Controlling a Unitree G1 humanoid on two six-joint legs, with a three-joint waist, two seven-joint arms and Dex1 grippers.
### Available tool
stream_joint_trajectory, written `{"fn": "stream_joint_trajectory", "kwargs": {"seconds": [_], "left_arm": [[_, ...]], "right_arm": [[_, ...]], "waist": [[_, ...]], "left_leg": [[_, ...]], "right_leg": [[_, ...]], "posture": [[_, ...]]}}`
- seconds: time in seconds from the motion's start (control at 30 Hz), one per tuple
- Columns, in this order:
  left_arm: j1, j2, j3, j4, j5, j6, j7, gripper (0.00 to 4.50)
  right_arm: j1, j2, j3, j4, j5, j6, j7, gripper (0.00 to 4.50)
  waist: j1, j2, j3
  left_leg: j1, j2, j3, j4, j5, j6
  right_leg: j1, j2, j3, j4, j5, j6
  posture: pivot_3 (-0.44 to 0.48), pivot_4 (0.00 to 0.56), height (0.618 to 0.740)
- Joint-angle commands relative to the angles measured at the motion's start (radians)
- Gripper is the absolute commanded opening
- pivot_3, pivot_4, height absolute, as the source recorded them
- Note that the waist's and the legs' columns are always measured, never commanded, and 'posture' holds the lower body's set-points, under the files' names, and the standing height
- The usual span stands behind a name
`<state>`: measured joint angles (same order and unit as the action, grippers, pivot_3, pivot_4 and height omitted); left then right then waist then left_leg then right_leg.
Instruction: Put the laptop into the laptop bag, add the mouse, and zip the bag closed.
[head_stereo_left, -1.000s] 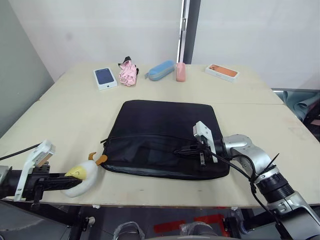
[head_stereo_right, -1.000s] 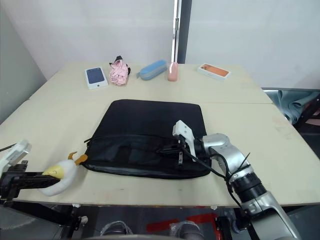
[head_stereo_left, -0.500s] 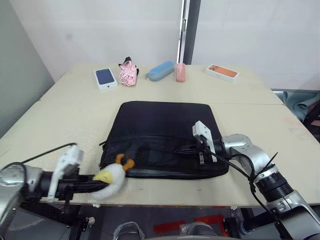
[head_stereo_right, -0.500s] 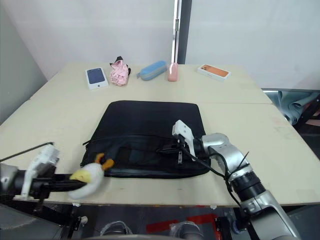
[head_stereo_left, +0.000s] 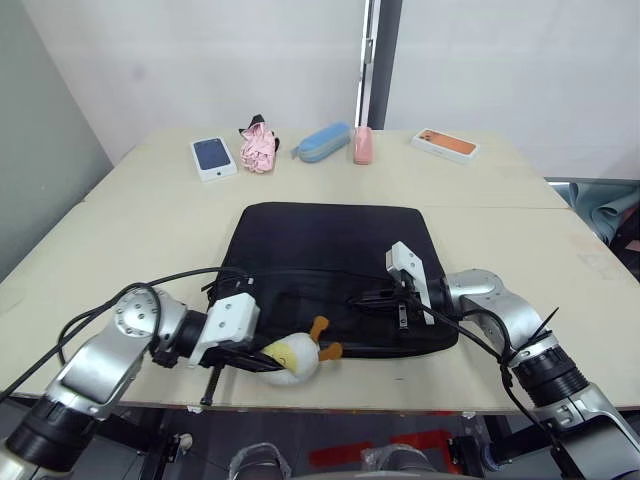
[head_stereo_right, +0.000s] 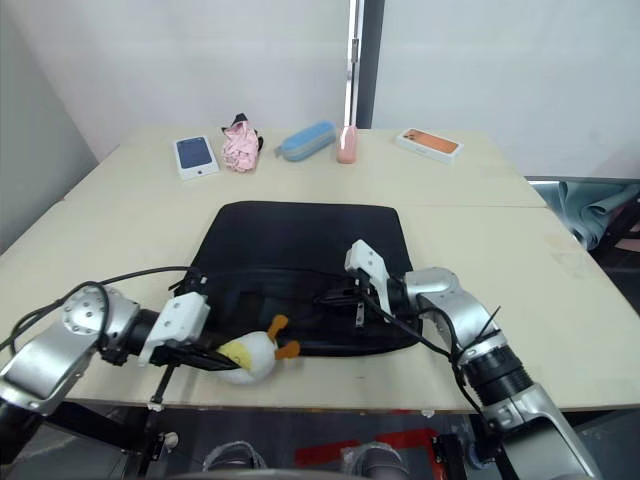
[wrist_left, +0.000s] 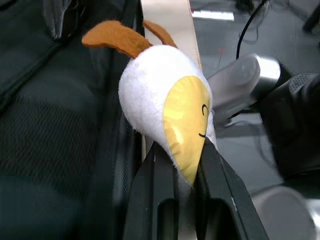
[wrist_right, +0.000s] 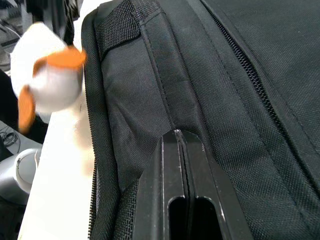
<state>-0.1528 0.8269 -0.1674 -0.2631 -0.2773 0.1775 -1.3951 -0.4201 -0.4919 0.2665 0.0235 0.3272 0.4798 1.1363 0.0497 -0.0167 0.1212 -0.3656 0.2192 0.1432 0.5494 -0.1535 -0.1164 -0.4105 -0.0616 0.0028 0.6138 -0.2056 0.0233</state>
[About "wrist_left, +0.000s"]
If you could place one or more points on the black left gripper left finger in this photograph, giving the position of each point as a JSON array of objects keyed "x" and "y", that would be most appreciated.
[{"x": 147, "y": 190}]

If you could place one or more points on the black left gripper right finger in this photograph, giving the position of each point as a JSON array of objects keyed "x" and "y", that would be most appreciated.
[{"x": 220, "y": 190}]

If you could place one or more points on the white egg plush zipper charm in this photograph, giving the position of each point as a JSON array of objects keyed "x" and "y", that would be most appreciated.
[{"x": 150, "y": 87}]

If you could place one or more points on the dark laptop bag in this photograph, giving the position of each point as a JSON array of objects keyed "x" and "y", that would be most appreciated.
[{"x": 55, "y": 120}]

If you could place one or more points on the silver robot body shell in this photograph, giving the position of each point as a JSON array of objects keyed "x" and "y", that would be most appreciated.
[{"x": 285, "y": 215}]

